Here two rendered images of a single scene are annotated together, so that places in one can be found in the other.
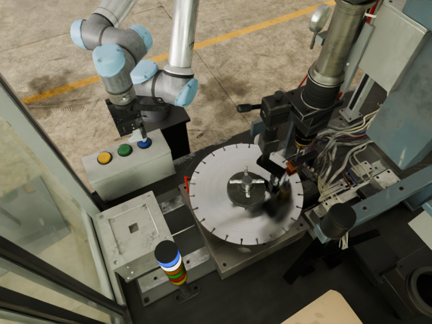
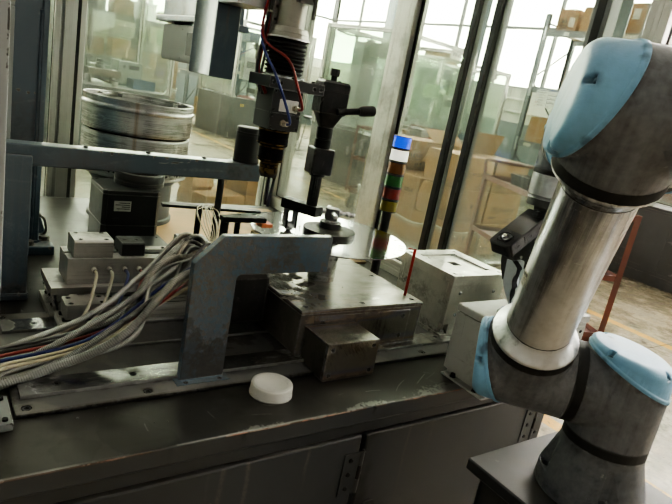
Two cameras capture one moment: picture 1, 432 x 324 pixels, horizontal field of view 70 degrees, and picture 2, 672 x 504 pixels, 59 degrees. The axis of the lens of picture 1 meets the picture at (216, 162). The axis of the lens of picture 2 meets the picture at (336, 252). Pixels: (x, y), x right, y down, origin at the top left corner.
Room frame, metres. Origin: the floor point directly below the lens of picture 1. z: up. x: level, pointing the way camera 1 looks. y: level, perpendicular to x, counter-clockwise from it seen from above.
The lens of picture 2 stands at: (1.61, -0.31, 1.25)
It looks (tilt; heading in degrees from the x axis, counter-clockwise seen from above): 15 degrees down; 168
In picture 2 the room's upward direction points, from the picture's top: 11 degrees clockwise
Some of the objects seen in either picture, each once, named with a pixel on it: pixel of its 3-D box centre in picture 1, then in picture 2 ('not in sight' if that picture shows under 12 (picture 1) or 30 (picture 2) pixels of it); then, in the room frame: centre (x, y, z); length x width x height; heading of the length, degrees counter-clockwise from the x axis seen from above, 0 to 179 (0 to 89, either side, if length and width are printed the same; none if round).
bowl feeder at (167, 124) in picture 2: not in sight; (134, 160); (-0.20, -0.57, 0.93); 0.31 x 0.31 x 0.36
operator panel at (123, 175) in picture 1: (132, 166); (517, 343); (0.60, 0.30, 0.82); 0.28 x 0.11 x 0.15; 115
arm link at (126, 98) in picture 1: (121, 92); (549, 188); (0.64, 0.26, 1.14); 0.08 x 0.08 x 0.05
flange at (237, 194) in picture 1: (245, 186); (329, 227); (0.42, -0.08, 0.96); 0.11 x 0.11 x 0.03
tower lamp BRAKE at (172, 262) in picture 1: (167, 253); (402, 142); (0.18, 0.10, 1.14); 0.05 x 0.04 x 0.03; 25
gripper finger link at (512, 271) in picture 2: (137, 137); (517, 282); (0.62, 0.25, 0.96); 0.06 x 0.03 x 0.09; 115
